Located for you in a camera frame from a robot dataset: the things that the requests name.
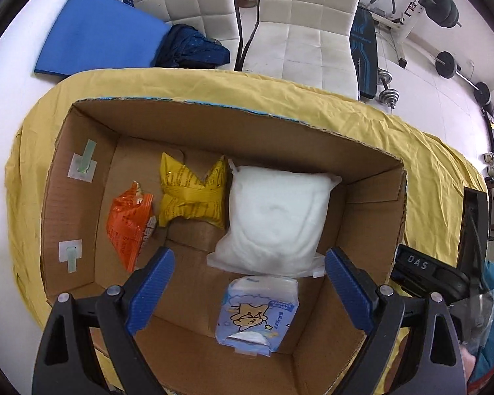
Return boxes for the orange snack packet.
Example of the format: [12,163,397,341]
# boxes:
[106,181,157,272]

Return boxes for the light blue tissue pack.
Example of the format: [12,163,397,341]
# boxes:
[215,276,299,357]

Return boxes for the yellow plastic parcel bag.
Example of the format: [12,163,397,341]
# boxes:
[158,152,228,229]

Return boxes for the white soft pillow pack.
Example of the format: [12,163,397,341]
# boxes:
[207,163,342,278]

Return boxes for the yellow table cloth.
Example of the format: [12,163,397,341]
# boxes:
[4,67,489,395]

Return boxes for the cardboard box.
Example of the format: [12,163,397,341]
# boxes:
[41,99,406,394]

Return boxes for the chrome dumbbell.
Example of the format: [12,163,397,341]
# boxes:
[377,68,400,111]

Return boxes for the barbell with black plates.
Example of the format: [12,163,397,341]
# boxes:
[435,51,492,107]

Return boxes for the black blue exercise mat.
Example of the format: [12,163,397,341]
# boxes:
[350,6,378,99]

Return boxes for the dark blue cloth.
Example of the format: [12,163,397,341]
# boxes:
[152,24,231,69]

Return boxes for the white quilted chair right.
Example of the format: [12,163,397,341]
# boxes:
[242,0,360,99]

